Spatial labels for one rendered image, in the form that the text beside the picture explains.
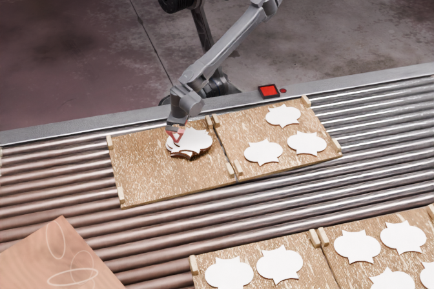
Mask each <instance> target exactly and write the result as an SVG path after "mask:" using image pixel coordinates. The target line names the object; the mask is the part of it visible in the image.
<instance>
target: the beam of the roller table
mask: <svg viewBox="0 0 434 289"><path fill-rule="evenodd" d="M432 75H434V62H430V63H422V64H418V65H411V66H403V67H398V68H391V69H386V70H379V71H374V72H366V73H362V74H355V75H347V76H342V77H335V78H330V79H323V80H318V81H310V82H306V83H298V84H294V85H286V86H279V87H277V89H278V91H279V93H280V97H277V98H272V99H264V100H263V99H262V97H261V95H260V93H259V91H258V90H254V91H250V92H242V93H238V94H230V95H223V96H218V97H210V98H206V99H203V101H204V102H205V105H204V106H203V108H202V110H201V112H200V113H199V114H198V115H203V114H210V113H215V112H222V111H226V110H234V109H238V108H245V107H250V106H257V105H264V104H269V103H276V102H280V101H288V100H292V99H299V98H302V95H305V96H306V97H311V96H316V95H323V94H330V93H335V92H342V91H346V90H354V89H358V88H365V87H370V86H377V85H384V84H389V83H396V82H401V81H408V80H412V79H420V78H424V77H431V76H432ZM281 88H285V89H286V90H287V92H286V93H281V92H280V89H281ZM170 112H171V104H169V105H162V106H154V107H150V108H142V109H137V110H130V111H126V112H118V113H113V114H106V115H98V116H94V117H86V118H82V119H74V120H69V121H62V122H57V123H50V124H45V125H37V126H30V127H26V128H18V129H13V130H6V131H1V132H0V147H3V148H5V147H9V146H17V145H24V144H28V143H36V142H40V141H47V140H52V139H59V138H64V137H71V136H75V135H83V134H90V133H94V132H102V131H106V130H113V129H118V128H125V127H130V126H137V125H144V124H149V123H156V122H160V121H166V120H167V118H168V116H169V114H170Z"/></svg>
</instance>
